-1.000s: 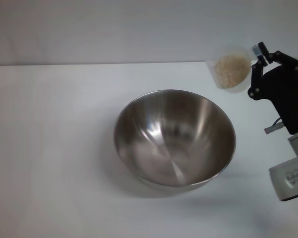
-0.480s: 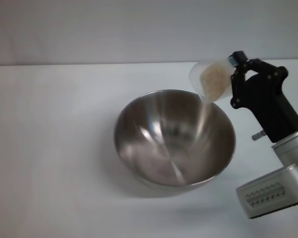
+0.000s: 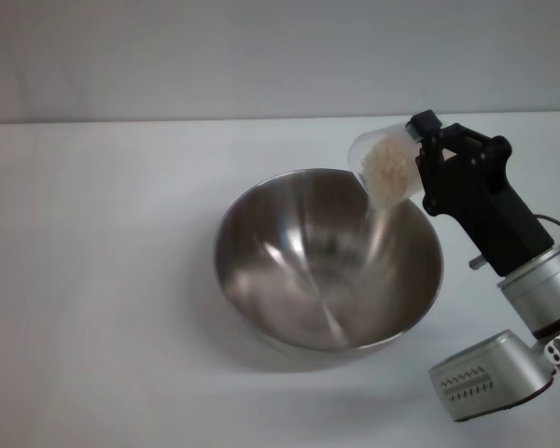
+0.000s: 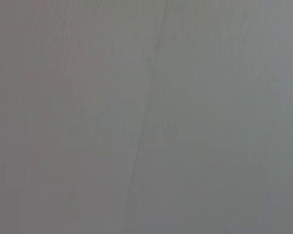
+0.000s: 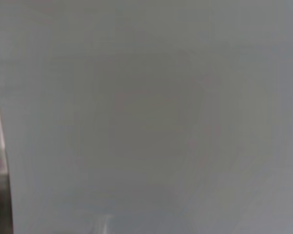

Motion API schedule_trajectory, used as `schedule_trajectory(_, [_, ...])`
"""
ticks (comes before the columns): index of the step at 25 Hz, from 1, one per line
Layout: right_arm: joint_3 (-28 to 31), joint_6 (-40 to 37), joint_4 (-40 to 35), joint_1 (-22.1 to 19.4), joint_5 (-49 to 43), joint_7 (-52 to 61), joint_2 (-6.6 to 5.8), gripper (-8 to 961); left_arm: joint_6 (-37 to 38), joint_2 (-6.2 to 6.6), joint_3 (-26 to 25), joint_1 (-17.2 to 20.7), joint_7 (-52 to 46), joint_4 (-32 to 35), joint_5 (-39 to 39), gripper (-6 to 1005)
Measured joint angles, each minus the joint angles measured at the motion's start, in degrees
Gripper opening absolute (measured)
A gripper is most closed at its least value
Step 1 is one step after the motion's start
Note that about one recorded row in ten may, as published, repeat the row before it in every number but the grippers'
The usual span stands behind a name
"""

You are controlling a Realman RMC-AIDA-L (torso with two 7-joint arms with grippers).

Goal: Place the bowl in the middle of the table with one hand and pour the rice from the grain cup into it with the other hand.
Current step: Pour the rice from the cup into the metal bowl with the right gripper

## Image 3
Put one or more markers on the clear plastic measuring cup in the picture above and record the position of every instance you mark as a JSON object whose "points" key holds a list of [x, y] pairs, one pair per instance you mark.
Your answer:
{"points": [[378, 154]]}

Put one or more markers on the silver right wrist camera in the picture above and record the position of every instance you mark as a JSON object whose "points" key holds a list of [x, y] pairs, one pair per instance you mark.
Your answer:
{"points": [[485, 378]]}

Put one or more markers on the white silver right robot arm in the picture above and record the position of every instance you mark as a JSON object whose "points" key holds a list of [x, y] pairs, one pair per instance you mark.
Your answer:
{"points": [[541, 289]]}

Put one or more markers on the stainless steel mixing bowl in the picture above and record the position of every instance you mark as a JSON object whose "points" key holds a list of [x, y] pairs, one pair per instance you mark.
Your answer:
{"points": [[308, 289]]}

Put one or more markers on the white rice grains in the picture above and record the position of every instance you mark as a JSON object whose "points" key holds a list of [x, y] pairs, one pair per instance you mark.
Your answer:
{"points": [[389, 168]]}

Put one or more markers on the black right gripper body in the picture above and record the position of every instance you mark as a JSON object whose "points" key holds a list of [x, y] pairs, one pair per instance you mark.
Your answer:
{"points": [[476, 186]]}

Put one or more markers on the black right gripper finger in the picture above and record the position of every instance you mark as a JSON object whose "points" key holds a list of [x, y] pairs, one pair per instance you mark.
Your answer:
{"points": [[424, 127]]}

